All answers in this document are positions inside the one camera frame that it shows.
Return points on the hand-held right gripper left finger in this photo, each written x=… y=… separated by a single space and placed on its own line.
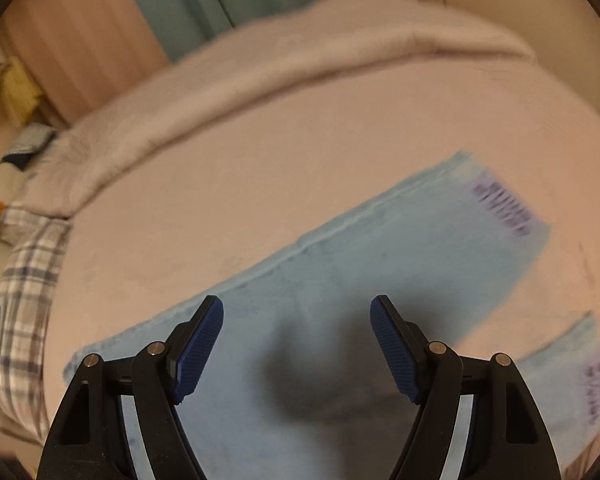
x=200 y=351

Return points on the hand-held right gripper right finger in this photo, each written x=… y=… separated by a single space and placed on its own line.
x=393 y=346

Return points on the light blue denim pants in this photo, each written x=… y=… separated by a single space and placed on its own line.
x=355 y=270

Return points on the plaid pillow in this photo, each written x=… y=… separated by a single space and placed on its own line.
x=25 y=290

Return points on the pink bed sheet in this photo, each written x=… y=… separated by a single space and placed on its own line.
x=280 y=160

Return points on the blue striped cloth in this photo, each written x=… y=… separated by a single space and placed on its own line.
x=30 y=144

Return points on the pink folded blanket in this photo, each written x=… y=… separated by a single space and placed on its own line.
x=280 y=60

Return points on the pink curtain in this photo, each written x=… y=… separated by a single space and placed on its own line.
x=80 y=35

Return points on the teal curtain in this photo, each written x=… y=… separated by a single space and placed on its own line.
x=180 y=0

